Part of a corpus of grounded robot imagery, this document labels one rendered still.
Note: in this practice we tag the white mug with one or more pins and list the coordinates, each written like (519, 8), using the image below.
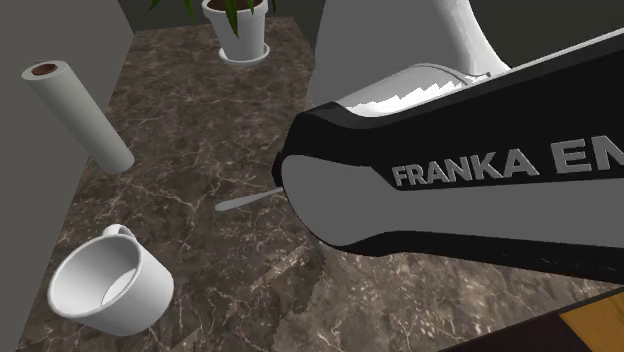
(128, 297)

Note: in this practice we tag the white paper towel roll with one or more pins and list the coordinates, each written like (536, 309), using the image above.
(78, 114)

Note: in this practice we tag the potted plant in white pot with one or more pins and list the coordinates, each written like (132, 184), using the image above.
(241, 34)

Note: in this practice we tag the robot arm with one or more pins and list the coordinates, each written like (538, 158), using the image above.
(438, 214)

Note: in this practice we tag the grey spoon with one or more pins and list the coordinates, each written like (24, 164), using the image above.
(244, 200)

